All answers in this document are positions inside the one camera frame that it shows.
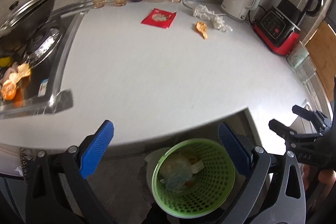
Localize red snack packet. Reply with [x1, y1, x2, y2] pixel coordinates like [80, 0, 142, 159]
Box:
[141, 8, 177, 29]

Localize crumpled white tissue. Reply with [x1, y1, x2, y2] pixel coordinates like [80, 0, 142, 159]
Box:
[193, 5, 233, 32]

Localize person hand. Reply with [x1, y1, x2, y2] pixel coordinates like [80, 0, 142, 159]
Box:
[301, 164, 336, 212]

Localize grey blue cloth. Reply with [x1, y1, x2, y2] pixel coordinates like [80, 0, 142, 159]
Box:
[165, 174, 193, 193]

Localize clear plastic bag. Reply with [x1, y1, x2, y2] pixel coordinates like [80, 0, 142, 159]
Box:
[159, 153, 205, 182]

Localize green mesh trash basket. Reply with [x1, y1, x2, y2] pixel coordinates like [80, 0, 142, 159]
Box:
[150, 139, 236, 219]

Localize orange peels on stove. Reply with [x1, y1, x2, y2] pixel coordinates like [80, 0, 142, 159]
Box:
[1, 62, 31, 101]

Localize black wok with lid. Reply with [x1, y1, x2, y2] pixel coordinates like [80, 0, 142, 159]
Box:
[1, 0, 55, 58]

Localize orange peel piece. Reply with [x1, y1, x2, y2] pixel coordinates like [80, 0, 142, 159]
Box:
[195, 21, 208, 40]

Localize yellow lemon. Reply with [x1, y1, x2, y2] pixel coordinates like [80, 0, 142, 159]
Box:
[0, 56, 13, 68]

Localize glass cup with print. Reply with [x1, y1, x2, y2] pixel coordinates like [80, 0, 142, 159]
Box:
[286, 41, 309, 69]

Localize wooden cutting board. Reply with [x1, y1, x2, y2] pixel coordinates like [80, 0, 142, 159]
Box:
[303, 20, 336, 101]

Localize red black blender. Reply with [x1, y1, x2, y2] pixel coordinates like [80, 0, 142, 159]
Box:
[252, 0, 324, 56]

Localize gas stove top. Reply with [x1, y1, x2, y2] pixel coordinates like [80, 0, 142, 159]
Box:
[1, 11, 87, 119]

